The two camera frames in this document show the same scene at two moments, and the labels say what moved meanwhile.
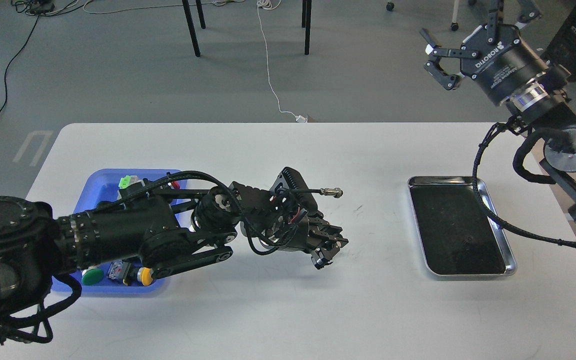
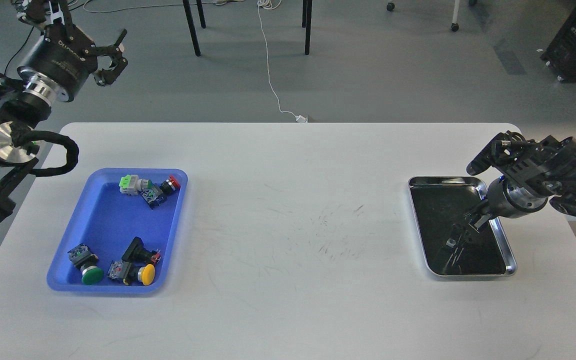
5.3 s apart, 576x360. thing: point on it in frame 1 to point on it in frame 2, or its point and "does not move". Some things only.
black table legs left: [189, 22] does not move
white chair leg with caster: [454, 25] does not move
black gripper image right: [504, 66] to [505, 201]
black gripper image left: [293, 232] to [57, 65]
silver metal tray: [458, 237] does not move
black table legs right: [306, 23] does not move
